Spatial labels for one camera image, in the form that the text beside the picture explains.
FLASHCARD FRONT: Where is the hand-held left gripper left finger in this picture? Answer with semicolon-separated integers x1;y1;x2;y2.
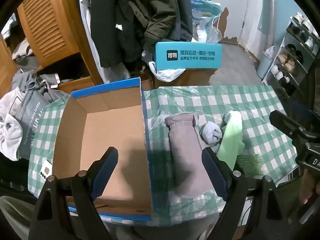
28;147;119;240

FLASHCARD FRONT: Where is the white hanging garment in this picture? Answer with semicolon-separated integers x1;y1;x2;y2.
74;0;131;85

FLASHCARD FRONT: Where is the white towel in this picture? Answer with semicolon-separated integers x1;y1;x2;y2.
0;89;25;162

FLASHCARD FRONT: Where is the green checkered tablecloth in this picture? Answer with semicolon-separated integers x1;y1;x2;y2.
28;85;300;228

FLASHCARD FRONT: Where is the black coat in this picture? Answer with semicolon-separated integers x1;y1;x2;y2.
89;0;150;68

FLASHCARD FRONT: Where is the light blue sock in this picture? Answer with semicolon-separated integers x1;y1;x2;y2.
200;121;223;145

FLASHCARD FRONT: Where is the light green cloth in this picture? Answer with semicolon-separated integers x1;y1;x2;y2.
217;110;245;170

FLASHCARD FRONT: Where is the blue plastic bag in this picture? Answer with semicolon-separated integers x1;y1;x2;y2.
190;0;223;43

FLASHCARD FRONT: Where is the light blue bin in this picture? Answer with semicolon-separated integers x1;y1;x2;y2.
257;45;280;80

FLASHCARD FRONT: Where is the blue cardboard box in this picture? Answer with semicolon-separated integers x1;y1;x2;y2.
51;77;153;221

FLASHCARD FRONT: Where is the group of shoes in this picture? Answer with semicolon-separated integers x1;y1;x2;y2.
271;12;318;90

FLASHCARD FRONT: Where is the grey long sock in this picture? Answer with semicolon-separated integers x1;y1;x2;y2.
164;113;220;197

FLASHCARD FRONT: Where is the grey printed bag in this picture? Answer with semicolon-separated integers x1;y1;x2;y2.
17;90;54;160

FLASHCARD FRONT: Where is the white plastic bag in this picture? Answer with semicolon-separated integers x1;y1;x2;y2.
149;60;185;82

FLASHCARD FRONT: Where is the light grey cloth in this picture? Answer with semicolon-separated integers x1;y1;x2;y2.
0;196;38;240

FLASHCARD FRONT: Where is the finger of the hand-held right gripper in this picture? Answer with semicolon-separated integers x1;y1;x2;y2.
290;101;316;120
269;110;310;144

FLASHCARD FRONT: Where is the wooden louvered door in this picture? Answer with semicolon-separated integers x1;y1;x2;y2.
17;0;88;67

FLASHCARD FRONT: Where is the white door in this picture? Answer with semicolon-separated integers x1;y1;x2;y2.
237;0;275;55

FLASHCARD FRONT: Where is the teal printed box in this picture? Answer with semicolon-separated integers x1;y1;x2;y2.
154;41;223;71

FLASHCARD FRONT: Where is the brown cardboard box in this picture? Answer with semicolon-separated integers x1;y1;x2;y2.
152;67;218;89

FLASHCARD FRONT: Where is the metal shoe rack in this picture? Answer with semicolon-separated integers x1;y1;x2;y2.
262;12;320;98

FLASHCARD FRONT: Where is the white smartphone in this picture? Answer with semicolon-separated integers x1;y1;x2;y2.
41;165;52;181

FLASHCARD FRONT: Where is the person's right hand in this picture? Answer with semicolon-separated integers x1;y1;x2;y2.
299;170;318;205

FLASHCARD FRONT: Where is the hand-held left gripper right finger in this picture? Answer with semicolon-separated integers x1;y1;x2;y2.
201;147;292;240

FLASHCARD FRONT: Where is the wooden wardrobe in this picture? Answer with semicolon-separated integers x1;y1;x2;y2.
0;30;105;94

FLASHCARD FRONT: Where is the olive green jacket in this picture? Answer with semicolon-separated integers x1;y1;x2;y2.
127;0;193;52

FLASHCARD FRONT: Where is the grey clothes pile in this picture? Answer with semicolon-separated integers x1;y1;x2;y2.
11;70;70;103

